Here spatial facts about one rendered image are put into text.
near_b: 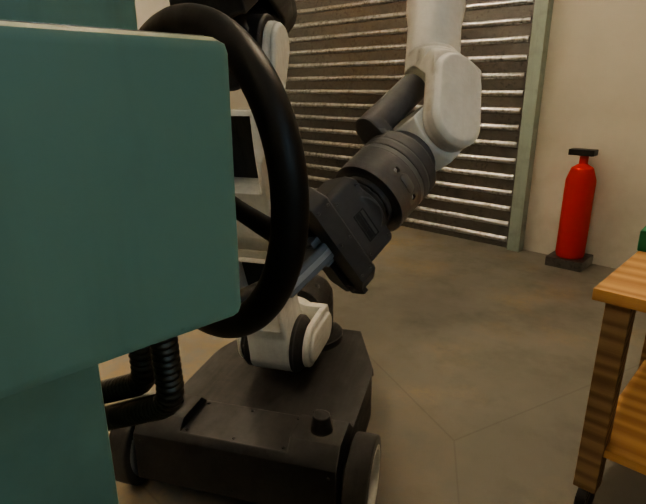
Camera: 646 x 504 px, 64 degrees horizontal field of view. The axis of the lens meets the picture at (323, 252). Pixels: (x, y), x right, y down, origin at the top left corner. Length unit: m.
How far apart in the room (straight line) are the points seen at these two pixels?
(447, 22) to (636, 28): 2.32
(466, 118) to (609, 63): 2.40
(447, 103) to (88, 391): 0.46
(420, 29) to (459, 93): 0.11
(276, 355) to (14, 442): 1.07
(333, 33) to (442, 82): 3.24
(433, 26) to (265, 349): 0.85
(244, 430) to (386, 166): 0.78
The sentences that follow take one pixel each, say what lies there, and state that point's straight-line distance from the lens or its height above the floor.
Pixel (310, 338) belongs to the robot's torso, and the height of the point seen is 0.31.
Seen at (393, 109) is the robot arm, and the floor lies 0.87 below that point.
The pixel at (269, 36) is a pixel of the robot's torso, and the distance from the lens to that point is 0.96.
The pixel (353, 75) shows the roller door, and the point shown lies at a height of 0.97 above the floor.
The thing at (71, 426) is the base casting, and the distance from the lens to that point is 0.23.
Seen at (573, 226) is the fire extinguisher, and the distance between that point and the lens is 2.89.
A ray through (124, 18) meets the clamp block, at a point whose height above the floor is 0.93.
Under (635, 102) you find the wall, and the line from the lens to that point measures 2.94.
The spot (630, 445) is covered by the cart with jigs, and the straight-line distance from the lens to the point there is 1.31.
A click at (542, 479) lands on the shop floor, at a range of 1.44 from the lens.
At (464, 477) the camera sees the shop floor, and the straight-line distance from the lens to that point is 1.39.
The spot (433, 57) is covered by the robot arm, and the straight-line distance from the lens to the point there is 0.61.
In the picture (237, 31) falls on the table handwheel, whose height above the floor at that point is 0.93.
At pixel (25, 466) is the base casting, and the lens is 0.23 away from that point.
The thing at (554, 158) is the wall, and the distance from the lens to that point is 3.05.
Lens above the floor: 0.89
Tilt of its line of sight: 18 degrees down
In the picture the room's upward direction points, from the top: straight up
